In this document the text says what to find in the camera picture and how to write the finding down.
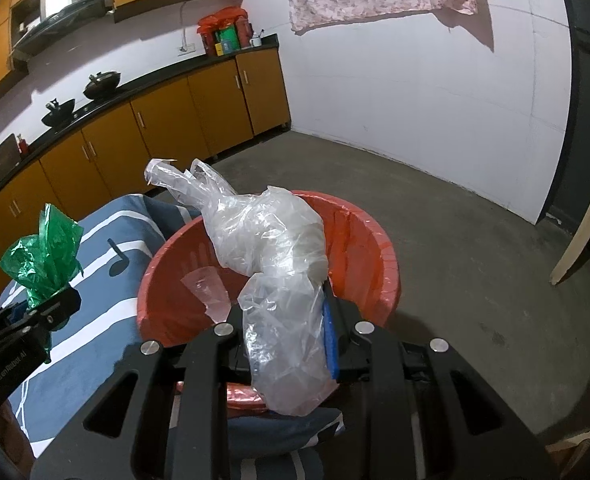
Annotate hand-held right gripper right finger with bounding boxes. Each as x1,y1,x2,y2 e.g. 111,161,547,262
322,280,560,480

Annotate blue white striped blanket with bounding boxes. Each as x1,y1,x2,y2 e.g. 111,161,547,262
0,192,348,480

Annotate small clear plastic bag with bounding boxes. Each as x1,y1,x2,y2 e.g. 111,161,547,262
180,266,241,323

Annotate red plastic basin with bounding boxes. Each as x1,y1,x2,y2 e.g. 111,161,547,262
136,190,402,413

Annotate person's left forearm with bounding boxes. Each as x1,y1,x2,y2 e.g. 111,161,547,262
0,395,31,480

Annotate black wok with lid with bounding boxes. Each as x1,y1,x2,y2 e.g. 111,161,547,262
82,71,122,100

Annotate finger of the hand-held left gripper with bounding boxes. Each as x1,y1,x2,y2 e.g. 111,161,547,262
0,302,31,343
25,285,81,333

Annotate green plastic bag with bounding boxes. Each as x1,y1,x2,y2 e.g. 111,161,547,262
0,203,84,363

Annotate black countertop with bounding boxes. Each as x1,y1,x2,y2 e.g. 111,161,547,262
0,34,280,221

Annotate dark cutting board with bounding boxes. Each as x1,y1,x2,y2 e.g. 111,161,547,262
0,134,21,183

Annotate large clear plastic bag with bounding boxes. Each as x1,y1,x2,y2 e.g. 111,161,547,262
144,157,332,417

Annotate black wok without lid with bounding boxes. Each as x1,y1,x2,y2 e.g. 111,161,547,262
41,99,76,128

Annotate red bag of bottles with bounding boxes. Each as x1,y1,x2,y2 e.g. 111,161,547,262
197,6,250,56

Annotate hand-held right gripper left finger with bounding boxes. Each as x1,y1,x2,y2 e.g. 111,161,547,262
30,302,246,480

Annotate beige cardboard piece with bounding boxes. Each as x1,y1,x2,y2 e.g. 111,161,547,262
545,422,590,461

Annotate wooden base cabinets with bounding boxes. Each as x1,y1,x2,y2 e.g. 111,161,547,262
0,50,292,306

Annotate wooden plank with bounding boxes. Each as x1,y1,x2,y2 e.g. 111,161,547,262
550,135,590,286

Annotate range hood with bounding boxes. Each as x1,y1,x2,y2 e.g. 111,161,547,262
8,0,116,68

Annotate green box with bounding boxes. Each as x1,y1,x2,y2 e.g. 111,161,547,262
214,29,238,55

